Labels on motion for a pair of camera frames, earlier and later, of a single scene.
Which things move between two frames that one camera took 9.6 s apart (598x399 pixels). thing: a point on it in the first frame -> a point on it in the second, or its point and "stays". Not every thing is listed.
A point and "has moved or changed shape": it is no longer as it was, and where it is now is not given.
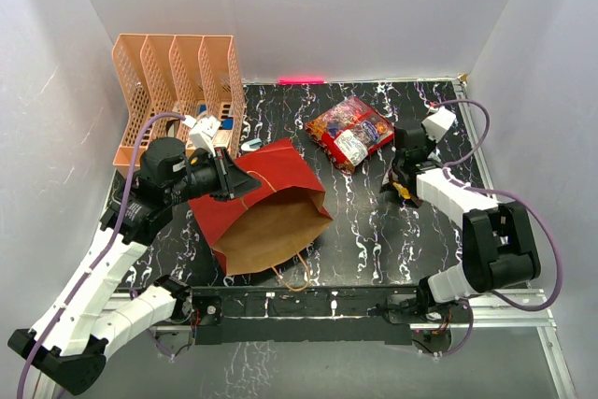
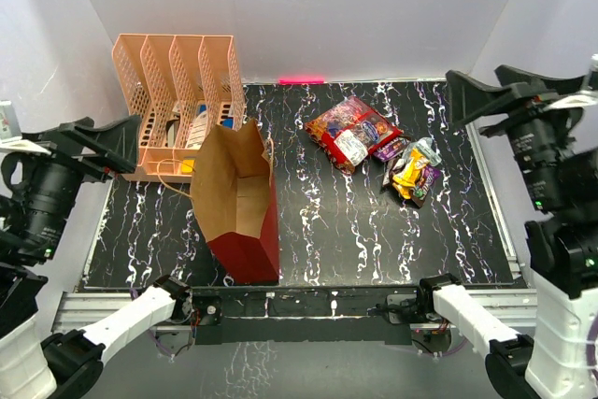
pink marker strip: (300, 80) stays
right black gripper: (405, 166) -> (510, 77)
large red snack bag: (347, 132) stays
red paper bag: (263, 225) has moved or changed shape
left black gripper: (232, 178) -> (116, 143)
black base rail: (349, 315) stays
